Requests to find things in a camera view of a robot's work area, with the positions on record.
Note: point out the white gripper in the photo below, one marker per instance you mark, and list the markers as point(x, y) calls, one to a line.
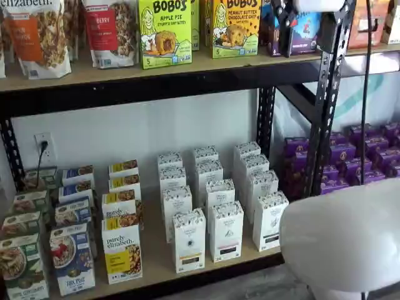
point(318, 4)

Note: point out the orange snack box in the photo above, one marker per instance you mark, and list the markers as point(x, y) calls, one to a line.
point(359, 25)

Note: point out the yellow Bobo's peanut butter box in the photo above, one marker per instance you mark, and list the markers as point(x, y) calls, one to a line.
point(236, 31)
point(208, 22)

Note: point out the white wall outlet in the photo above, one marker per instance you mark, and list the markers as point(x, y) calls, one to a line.
point(50, 137)

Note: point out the purely elizabeth yellow box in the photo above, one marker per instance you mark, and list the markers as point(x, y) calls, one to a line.
point(124, 182)
point(122, 253)
point(123, 167)
point(120, 204)

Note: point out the blue Zbar box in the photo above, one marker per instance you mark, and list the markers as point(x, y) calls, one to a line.
point(307, 31)

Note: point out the cream snack box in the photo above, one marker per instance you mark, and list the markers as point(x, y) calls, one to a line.
point(392, 22)

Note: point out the green Bobo's apple pie box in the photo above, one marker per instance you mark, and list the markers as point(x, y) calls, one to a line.
point(195, 25)
point(165, 34)

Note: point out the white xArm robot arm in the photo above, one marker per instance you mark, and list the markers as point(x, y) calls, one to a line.
point(343, 234)

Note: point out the white box pink strip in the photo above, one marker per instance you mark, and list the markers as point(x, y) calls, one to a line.
point(208, 170)
point(220, 192)
point(226, 234)
point(205, 153)

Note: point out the white box yellow strip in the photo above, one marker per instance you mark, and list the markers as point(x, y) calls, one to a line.
point(176, 200)
point(172, 176)
point(169, 159)
point(189, 243)

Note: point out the white box grey strip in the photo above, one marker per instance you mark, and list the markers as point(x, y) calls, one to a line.
point(247, 148)
point(262, 181)
point(254, 162)
point(268, 225)

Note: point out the white plastic sheet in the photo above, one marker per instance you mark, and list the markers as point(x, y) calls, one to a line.
point(386, 93)

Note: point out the blue Flax Plus cereal box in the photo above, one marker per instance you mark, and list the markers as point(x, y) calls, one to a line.
point(78, 173)
point(73, 211)
point(76, 189)
point(72, 259)

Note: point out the purple Annie's box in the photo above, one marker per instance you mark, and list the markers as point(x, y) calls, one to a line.
point(343, 154)
point(338, 139)
point(375, 177)
point(389, 162)
point(330, 173)
point(332, 187)
point(354, 172)
point(297, 147)
point(295, 178)
point(392, 131)
point(377, 148)
point(356, 134)

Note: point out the granola bag red label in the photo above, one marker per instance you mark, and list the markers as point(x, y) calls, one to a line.
point(109, 34)

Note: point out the green cereal box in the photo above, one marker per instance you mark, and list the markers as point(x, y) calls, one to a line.
point(47, 176)
point(21, 223)
point(29, 201)
point(22, 268)

